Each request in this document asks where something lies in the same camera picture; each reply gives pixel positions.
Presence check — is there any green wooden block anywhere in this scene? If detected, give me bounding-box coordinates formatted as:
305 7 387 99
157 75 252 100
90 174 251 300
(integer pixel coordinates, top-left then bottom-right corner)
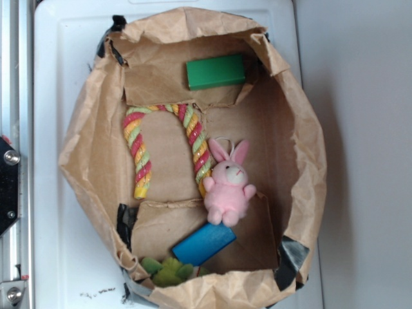
186 54 245 91

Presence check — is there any blue wooden block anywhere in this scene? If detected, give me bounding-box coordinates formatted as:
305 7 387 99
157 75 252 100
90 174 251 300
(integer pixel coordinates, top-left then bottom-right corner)
172 223 237 266

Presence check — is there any brown paper bag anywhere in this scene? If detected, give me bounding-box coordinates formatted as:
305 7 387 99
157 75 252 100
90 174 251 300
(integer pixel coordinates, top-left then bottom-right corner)
59 7 327 308

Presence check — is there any pink plush bunny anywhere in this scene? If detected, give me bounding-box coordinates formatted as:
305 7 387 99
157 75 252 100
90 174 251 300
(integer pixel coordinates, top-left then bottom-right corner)
203 138 256 227

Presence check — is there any green plush toy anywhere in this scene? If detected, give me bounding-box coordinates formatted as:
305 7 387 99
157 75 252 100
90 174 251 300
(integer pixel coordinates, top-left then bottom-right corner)
141 257 210 288

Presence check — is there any multicolour twisted rope toy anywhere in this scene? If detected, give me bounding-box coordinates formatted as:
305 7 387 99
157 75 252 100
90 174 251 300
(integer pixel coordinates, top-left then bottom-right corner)
123 104 212 200

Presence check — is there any black metal bracket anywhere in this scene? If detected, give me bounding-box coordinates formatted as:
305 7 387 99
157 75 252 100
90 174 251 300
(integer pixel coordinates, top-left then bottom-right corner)
0 137 21 236

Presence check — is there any aluminium frame rail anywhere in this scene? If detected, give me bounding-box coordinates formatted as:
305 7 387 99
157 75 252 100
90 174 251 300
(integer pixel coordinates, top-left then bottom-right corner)
1 1 36 308

